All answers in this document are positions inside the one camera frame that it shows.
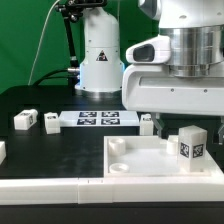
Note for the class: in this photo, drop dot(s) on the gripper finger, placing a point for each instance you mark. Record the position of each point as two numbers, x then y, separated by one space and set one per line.
221 131
158 123

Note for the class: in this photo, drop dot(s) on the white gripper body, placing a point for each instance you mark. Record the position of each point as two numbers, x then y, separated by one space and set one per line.
174 75

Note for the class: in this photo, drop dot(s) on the white square tabletop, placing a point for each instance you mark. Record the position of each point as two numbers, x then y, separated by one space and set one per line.
147 156

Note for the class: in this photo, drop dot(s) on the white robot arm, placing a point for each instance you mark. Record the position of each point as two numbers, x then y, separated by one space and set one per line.
196 20

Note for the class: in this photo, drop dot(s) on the white obstacle fence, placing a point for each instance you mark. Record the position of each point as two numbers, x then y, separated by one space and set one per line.
111 190

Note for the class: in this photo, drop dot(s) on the white block at left edge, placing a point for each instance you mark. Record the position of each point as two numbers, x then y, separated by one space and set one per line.
2 151

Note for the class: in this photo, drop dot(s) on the white marker base plate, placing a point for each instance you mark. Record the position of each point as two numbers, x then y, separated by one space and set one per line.
98 118

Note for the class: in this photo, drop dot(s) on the black camera stand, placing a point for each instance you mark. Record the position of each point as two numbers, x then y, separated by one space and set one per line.
72 11

